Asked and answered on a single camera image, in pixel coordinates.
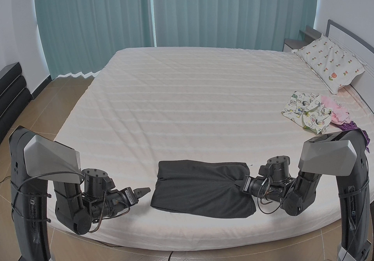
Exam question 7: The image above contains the black T-shirt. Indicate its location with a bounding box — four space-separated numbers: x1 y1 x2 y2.
150 160 257 219

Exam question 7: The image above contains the white printed pillow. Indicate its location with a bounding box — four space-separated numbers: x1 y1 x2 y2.
295 35 366 94

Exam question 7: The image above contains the grey bedside table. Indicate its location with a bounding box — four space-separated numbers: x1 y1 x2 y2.
284 26 323 51

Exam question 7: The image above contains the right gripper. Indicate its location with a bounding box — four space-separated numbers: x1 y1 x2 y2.
240 176 261 196

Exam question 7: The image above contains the purple garment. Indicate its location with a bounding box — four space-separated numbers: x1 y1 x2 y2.
337 121 371 153

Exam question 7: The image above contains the black chest of drawers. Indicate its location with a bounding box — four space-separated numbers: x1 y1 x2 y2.
0 62 32 135

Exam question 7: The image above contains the blue-green curtain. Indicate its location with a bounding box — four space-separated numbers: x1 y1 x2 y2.
152 0 319 51
34 0 156 78

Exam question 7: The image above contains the bed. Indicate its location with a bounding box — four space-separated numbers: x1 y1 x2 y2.
48 19 374 251

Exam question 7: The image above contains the white printed pyjama top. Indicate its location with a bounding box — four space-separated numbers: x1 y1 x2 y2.
281 91 332 135

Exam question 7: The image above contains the pink garment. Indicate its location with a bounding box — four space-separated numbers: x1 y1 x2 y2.
321 95 351 125

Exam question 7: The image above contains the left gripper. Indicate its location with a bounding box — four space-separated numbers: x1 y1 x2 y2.
112 187 151 211

